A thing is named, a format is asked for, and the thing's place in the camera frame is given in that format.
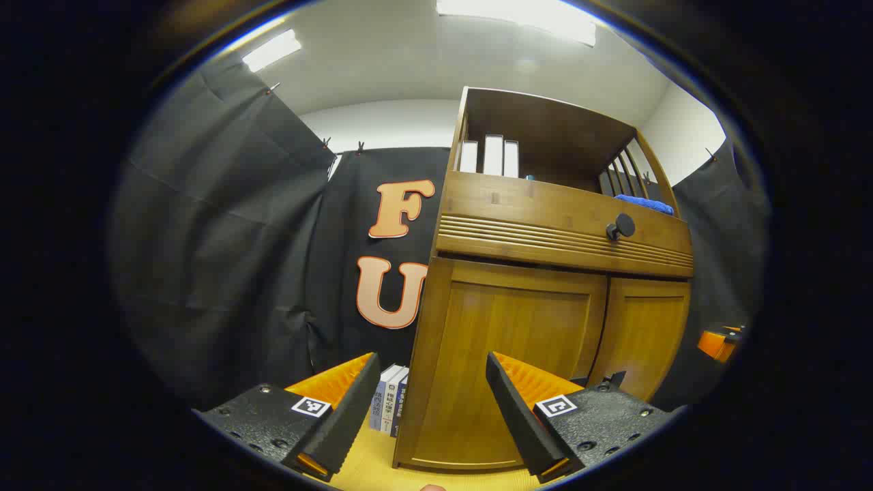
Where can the wooden shoe cabinet door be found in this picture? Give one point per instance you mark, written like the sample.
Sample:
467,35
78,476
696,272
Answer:
644,334
505,320

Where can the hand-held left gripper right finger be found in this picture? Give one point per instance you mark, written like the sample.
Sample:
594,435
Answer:
518,416

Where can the light blue cover book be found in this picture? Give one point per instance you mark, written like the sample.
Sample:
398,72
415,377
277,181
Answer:
377,409

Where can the black round drawer knob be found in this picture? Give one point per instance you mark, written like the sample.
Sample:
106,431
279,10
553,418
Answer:
624,225

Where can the ribbed wooden drawer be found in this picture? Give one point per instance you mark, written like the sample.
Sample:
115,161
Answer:
518,204

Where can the black backdrop cloth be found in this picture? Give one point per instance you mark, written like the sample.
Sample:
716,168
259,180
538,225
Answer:
218,239

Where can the white spine book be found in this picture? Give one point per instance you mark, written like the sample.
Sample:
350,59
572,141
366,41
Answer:
390,406

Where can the blue folded cloth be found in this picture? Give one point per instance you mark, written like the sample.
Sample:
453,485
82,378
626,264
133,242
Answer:
644,204

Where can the wooden double-door shoe cabinet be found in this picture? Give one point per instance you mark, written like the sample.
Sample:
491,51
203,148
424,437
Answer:
423,354

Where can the white upright book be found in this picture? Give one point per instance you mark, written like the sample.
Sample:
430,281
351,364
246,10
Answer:
468,157
511,159
493,155

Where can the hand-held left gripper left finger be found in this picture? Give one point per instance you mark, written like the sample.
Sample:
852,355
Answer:
348,416

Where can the small ceiling light panel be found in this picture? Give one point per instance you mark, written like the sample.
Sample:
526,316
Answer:
271,50

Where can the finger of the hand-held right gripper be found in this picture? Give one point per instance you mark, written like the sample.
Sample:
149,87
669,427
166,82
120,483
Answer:
715,344

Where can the dark blue spine book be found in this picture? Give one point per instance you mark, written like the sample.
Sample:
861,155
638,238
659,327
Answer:
401,402

